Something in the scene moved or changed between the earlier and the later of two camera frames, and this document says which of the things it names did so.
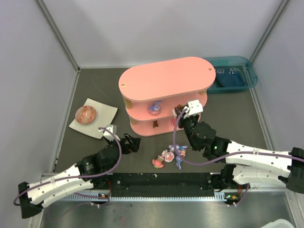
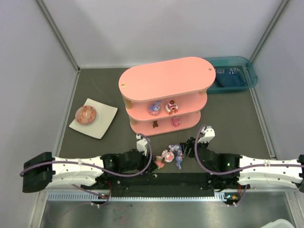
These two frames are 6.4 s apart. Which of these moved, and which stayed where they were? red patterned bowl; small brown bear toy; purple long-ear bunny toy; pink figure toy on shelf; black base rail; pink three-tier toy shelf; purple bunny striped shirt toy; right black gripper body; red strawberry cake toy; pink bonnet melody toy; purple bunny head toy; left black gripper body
Moved: red strawberry cake toy; left black gripper body; right black gripper body
Stayed: pink figure toy on shelf; purple long-ear bunny toy; small brown bear toy; red patterned bowl; purple bunny striped shirt toy; pink three-tier toy shelf; purple bunny head toy; pink bonnet melody toy; black base rail
